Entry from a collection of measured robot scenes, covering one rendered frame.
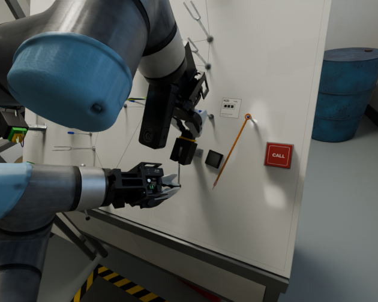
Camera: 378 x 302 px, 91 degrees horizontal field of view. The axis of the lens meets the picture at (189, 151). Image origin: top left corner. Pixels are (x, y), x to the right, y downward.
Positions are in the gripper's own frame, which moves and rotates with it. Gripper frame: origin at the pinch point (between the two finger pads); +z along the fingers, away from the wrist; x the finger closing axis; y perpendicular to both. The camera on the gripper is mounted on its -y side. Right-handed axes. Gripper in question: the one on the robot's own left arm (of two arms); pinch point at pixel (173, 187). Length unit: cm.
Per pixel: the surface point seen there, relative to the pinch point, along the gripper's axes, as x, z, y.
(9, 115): 44, -32, -48
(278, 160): -2.1, 8.3, 25.1
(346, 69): 83, 173, 64
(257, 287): -33.6, 29.3, -2.6
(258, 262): -22.4, 13.3, 10.0
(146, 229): -8.3, 2.0, -18.5
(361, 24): 139, 216, 100
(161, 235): -10.9, 3.9, -13.8
